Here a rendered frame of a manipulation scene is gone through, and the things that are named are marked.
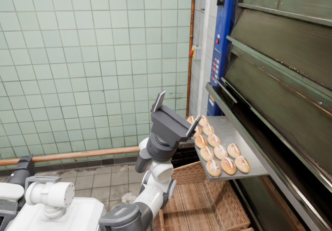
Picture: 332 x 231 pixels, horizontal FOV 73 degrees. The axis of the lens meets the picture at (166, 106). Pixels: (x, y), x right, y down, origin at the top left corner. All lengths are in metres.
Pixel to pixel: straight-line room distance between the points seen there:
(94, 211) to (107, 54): 1.72
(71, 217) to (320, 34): 0.98
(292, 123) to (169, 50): 1.56
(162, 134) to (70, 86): 1.93
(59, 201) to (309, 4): 1.01
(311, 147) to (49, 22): 2.10
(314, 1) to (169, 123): 0.66
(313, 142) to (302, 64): 0.28
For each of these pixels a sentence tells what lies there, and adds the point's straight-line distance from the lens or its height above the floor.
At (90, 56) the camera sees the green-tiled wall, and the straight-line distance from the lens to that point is 2.31.
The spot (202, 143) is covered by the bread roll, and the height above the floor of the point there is 1.22.
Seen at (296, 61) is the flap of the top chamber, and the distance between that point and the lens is 0.97.
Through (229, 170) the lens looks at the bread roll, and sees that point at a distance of 1.17.
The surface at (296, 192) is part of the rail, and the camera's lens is 0.84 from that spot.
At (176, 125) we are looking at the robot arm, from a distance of 0.58.
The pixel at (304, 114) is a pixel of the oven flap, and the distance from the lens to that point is 0.99.
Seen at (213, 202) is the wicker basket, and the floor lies 0.61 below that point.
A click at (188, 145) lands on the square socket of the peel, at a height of 1.20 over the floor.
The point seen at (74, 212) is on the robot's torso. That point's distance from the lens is 0.80.
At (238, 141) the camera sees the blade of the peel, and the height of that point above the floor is 1.18.
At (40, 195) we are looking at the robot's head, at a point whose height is 1.50.
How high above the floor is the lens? 2.01
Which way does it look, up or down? 29 degrees down
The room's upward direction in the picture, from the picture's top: straight up
